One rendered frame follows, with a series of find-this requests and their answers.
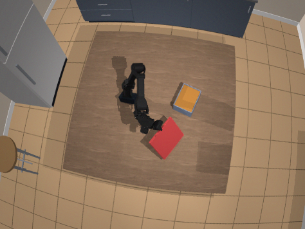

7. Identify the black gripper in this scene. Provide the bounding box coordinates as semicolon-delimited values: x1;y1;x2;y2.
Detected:
147;116;163;131

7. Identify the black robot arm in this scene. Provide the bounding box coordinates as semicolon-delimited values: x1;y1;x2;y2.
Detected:
122;63;151;134

